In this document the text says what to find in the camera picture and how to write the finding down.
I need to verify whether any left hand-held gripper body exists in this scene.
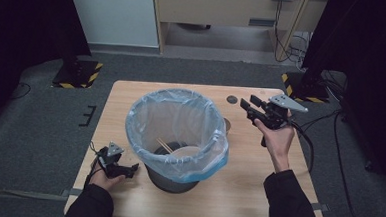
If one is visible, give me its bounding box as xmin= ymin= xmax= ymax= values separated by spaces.
xmin=94 ymin=141 xmax=129 ymax=180

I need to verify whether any black stand with striped base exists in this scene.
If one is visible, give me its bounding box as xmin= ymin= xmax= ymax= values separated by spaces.
xmin=278 ymin=59 xmax=334 ymax=105
xmin=50 ymin=37 xmax=105 ymax=92

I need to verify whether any hand-held gripper cable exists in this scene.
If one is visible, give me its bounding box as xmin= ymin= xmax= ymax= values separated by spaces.
xmin=287 ymin=119 xmax=317 ymax=173
xmin=83 ymin=141 xmax=101 ymax=189

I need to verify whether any person's right hand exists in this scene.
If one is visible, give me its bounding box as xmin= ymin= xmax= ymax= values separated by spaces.
xmin=251 ymin=118 xmax=297 ymax=175

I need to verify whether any blue plastic bin liner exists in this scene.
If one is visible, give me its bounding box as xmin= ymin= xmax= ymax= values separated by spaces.
xmin=121 ymin=85 xmax=233 ymax=187

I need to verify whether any person's left hand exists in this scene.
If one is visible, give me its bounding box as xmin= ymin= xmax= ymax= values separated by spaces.
xmin=87 ymin=167 xmax=128 ymax=193

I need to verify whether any dark grey trash bin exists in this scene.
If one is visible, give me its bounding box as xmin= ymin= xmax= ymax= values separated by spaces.
xmin=144 ymin=139 xmax=202 ymax=196

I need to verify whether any black curtain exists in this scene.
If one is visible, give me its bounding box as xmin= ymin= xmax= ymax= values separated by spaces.
xmin=0 ymin=0 xmax=97 ymax=139
xmin=295 ymin=0 xmax=386 ymax=198

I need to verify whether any right hand-held gripper cable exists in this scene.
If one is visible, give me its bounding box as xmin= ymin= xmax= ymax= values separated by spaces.
xmin=287 ymin=119 xmax=317 ymax=173

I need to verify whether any left hand-held gripper cable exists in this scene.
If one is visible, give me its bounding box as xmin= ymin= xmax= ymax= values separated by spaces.
xmin=83 ymin=141 xmax=101 ymax=189

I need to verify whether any black cable bundle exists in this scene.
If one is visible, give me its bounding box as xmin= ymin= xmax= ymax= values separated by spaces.
xmin=271 ymin=0 xmax=314 ymax=67

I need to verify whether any thin black floor cable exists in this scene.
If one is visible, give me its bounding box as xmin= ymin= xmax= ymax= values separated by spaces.
xmin=6 ymin=81 xmax=32 ymax=102

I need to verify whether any beige wooden desk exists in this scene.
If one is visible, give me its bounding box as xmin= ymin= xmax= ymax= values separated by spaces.
xmin=149 ymin=0 xmax=331 ymax=64

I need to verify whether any grey floor cable cover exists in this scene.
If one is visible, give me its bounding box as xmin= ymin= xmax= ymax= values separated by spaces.
xmin=0 ymin=184 xmax=83 ymax=205

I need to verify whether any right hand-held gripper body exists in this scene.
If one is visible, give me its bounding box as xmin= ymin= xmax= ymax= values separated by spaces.
xmin=251 ymin=92 xmax=310 ymax=150

